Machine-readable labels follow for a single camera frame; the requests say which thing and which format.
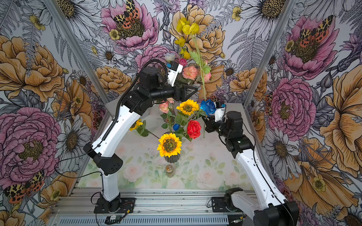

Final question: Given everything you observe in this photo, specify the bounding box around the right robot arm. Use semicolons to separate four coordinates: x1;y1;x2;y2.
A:
202;111;299;226

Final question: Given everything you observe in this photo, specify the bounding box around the upper sunflower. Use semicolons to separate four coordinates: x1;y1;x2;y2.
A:
176;99;200;116

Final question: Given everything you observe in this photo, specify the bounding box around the small blue rosebud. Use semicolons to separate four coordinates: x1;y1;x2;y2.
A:
173;123;180;131

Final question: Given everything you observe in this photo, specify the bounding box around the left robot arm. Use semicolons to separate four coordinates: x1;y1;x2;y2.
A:
84;64;198;214

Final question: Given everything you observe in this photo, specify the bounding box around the yellow ranunculus flower stem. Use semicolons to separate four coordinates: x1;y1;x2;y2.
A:
176;18;209;101

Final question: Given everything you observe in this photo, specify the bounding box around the floral table mat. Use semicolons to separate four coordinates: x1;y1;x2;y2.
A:
77;146;252;190

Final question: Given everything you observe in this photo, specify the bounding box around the pink rose bunch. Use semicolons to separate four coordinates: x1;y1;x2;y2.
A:
179;58;212;82

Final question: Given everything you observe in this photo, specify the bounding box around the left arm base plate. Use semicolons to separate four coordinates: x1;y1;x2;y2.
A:
94;197;136;214

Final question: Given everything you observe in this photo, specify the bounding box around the sunflower stem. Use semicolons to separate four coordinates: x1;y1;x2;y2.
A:
129;119;160;139

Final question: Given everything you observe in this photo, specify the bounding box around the aluminium rail frame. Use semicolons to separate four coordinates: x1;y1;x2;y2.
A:
48;187;253;226

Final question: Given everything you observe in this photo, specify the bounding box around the red rose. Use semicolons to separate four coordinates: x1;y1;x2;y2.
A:
186;120;201;142

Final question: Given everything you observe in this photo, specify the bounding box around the small glass spice jar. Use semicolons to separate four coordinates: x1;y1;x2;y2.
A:
165;164;175;178

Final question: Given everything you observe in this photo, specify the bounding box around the white rose bunch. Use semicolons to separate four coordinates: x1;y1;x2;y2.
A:
164;53;176;63

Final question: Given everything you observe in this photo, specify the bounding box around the blue rose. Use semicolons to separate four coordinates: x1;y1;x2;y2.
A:
200;99;216;116

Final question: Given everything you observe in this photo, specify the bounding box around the front ribbed glass vase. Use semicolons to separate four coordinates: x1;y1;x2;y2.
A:
165;154;181;163

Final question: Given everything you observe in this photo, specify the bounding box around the small yellow wildflower sprig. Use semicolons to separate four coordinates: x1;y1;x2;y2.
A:
174;38;191;60

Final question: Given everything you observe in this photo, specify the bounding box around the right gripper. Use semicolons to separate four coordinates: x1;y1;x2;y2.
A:
201;115;231;138

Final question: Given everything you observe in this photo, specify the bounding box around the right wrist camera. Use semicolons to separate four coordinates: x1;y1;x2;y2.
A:
214;101;226;122

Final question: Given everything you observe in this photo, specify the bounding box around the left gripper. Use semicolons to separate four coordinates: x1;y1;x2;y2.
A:
150;79;198;103

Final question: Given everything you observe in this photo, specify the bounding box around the pink carnation stem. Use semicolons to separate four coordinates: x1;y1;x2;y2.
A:
159;98;176;133

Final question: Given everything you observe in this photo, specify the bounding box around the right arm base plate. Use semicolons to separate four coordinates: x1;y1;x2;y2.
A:
210;197;242;213

